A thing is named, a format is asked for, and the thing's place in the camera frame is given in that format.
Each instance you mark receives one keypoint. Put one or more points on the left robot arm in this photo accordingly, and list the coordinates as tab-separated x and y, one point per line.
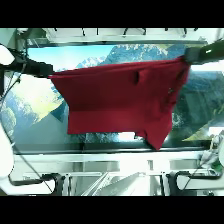
31	67

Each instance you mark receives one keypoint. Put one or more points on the red T-shirt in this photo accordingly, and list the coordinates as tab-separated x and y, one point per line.
120	100

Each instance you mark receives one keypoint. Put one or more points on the silver frame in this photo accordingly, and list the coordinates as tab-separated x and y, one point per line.
100	157

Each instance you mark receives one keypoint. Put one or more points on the heap of clothes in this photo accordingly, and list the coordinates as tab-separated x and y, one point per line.
213	155

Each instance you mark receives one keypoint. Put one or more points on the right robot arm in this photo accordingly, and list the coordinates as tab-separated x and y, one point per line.
208	52

